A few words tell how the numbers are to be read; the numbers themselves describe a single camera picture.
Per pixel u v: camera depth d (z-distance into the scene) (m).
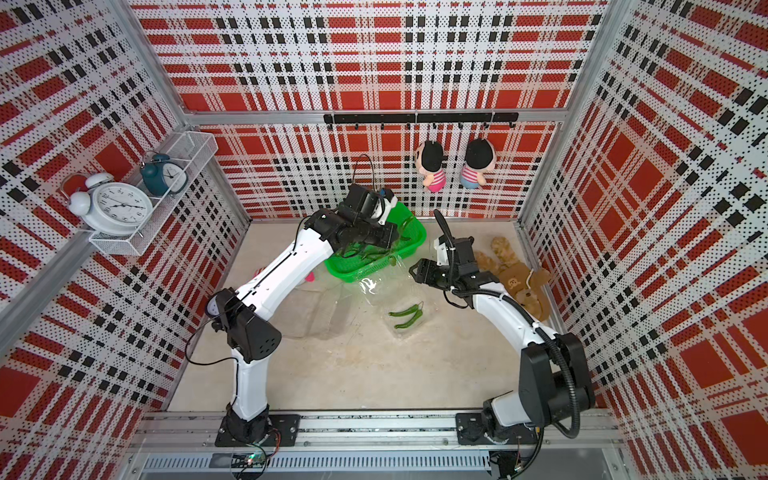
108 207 0.62
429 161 0.95
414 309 0.94
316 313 0.94
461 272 0.66
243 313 0.48
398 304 0.97
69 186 0.58
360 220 0.66
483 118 0.89
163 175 0.72
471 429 0.74
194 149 0.90
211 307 0.93
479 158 0.93
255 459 0.69
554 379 0.42
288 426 0.73
